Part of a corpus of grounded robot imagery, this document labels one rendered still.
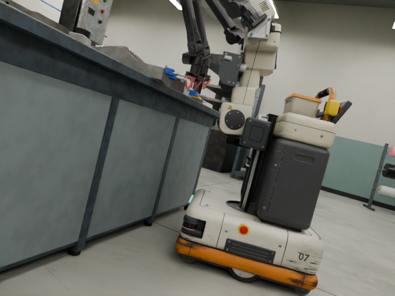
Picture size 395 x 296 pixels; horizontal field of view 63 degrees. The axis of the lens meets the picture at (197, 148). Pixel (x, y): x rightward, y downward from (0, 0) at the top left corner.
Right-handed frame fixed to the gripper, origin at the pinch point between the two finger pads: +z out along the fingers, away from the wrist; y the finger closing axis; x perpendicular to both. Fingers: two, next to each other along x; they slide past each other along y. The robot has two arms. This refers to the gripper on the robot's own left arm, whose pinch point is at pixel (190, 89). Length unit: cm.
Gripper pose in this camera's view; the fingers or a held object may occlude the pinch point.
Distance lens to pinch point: 190.9
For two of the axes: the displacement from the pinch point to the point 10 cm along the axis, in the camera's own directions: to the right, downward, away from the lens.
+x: 9.1, 2.5, -3.3
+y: -3.3, -0.3, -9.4
